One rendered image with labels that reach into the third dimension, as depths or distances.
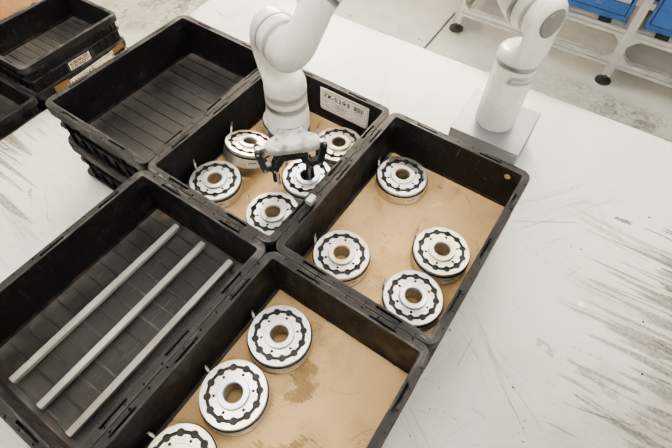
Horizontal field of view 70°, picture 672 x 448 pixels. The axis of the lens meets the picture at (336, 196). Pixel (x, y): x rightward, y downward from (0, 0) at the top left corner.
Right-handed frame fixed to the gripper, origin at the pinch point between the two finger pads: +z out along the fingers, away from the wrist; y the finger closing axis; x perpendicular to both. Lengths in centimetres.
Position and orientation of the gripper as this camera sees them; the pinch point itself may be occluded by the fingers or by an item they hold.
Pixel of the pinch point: (293, 174)
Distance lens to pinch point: 96.1
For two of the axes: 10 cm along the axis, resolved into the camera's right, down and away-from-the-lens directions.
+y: -9.8, 1.4, -1.2
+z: -0.1, 6.0, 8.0
